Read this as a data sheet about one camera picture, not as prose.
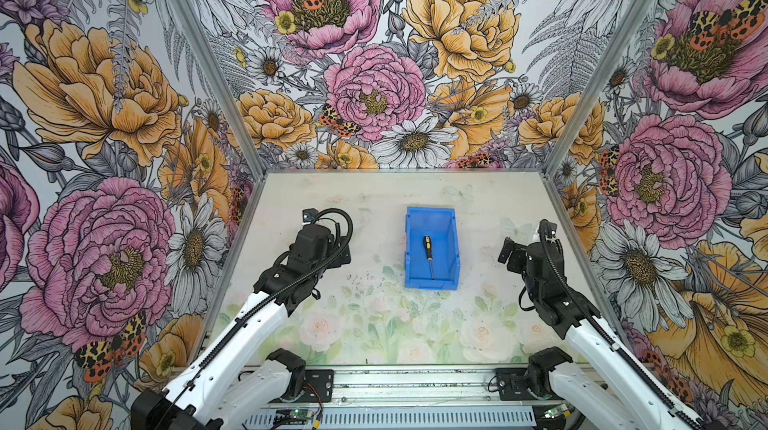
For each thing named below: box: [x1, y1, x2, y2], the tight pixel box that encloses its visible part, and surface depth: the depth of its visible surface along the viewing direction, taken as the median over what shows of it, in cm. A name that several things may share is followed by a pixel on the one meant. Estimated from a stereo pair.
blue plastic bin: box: [404, 207, 460, 290], surface depth 99 cm
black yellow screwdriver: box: [424, 235, 434, 281], surface depth 100 cm
